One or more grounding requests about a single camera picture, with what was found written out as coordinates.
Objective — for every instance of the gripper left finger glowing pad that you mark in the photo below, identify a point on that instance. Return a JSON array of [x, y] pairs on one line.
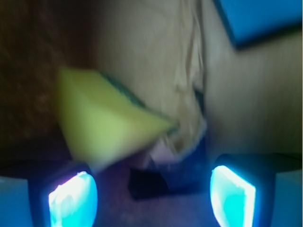
[[47, 193]]

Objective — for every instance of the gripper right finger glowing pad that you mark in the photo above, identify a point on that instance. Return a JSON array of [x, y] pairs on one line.
[[257, 190]]

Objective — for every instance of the yellow green sponge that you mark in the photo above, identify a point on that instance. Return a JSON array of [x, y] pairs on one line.
[[100, 121]]

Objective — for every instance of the brown paper bag tray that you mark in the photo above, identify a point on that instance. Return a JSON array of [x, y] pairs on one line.
[[174, 56]]

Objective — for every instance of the blue rectangular block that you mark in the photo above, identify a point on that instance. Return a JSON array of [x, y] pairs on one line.
[[249, 21]]

